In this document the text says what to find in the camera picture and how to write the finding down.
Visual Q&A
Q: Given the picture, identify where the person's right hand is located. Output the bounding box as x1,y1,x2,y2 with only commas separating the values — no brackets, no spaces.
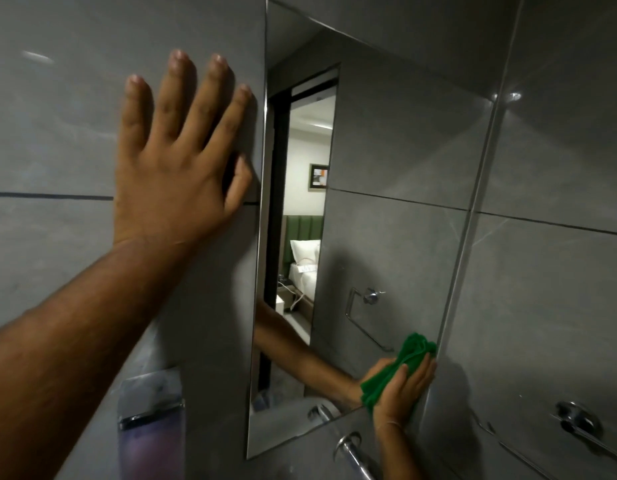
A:
372,352,437,431

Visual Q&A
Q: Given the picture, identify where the person's left hand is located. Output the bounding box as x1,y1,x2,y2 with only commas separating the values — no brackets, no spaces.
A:
111,49,255,248

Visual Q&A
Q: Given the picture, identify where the green cleaning cloth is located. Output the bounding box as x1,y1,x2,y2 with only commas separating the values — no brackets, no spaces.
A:
360,333,437,414

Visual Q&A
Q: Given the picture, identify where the person's right forearm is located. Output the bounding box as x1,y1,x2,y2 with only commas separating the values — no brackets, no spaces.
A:
374,423,425,480

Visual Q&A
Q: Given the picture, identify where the person's left forearm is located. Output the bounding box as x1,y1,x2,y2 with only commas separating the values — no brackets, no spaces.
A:
0,236,195,480

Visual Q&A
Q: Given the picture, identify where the chrome faucet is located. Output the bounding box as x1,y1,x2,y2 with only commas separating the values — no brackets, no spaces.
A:
332,432,385,480

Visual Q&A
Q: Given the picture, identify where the chrome towel holder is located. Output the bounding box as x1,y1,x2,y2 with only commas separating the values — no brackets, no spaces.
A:
469,400,617,480

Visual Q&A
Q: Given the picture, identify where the frameless wall mirror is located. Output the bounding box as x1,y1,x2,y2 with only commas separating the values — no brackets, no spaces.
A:
246,0,496,461

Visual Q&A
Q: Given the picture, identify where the clear wall soap dispenser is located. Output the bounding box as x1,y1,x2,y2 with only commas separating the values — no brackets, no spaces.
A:
117,367,186,480

